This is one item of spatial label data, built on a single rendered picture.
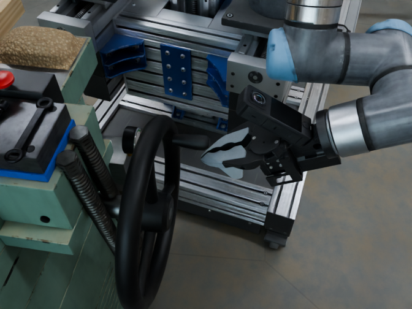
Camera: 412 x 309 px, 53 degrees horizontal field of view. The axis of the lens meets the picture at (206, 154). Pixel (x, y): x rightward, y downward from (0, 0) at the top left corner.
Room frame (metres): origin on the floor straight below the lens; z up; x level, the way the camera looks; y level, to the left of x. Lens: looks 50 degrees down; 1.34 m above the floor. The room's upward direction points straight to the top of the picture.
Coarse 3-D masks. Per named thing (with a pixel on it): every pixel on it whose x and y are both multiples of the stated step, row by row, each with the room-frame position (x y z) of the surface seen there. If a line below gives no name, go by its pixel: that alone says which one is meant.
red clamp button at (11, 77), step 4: (0, 72) 0.38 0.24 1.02; (4, 72) 0.38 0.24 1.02; (8, 72) 0.38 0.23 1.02; (0, 76) 0.38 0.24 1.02; (4, 76) 0.38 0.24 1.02; (8, 76) 0.38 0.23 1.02; (12, 76) 0.38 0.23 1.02; (0, 80) 0.37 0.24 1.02; (4, 80) 0.37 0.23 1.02; (8, 80) 0.37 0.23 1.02; (12, 80) 0.37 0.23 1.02; (0, 84) 0.36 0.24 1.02; (4, 84) 0.37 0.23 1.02; (8, 84) 0.37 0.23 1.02; (0, 88) 0.36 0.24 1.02
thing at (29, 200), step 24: (96, 120) 0.39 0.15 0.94; (72, 144) 0.33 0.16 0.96; (96, 144) 0.37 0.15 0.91; (0, 192) 0.27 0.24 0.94; (24, 192) 0.26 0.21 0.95; (48, 192) 0.26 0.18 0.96; (72, 192) 0.29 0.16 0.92; (24, 216) 0.27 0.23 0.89; (48, 216) 0.26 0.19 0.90; (72, 216) 0.27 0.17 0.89
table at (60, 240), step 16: (0, 64) 0.56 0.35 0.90; (80, 64) 0.57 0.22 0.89; (96, 64) 0.63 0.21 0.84; (64, 80) 0.52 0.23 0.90; (80, 80) 0.56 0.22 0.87; (64, 96) 0.50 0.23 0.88; (80, 96) 0.54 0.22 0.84; (0, 224) 0.27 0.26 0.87; (16, 224) 0.27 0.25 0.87; (32, 224) 0.27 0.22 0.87; (80, 224) 0.28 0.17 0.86; (0, 240) 0.25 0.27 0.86; (16, 240) 0.25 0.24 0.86; (32, 240) 0.25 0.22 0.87; (48, 240) 0.25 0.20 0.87; (64, 240) 0.25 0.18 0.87
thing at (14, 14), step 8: (8, 0) 0.69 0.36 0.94; (16, 0) 0.71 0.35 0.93; (0, 8) 0.67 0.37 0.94; (8, 8) 0.68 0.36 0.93; (16, 8) 0.70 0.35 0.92; (0, 16) 0.65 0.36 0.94; (8, 16) 0.67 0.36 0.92; (16, 16) 0.69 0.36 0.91; (0, 24) 0.64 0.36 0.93; (8, 24) 0.66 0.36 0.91; (0, 32) 0.63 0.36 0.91; (0, 40) 0.62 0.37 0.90
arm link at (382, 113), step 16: (384, 80) 0.42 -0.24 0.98; (400, 80) 0.41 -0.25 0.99; (368, 96) 0.41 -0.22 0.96; (384, 96) 0.40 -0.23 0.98; (400, 96) 0.39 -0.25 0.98; (368, 112) 0.38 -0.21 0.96; (384, 112) 0.37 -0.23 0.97; (400, 112) 0.37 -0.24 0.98; (368, 128) 0.36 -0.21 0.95; (384, 128) 0.36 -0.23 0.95; (400, 128) 0.35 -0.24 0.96; (368, 144) 0.36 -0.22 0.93; (384, 144) 0.35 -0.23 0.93; (400, 144) 0.36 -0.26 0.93
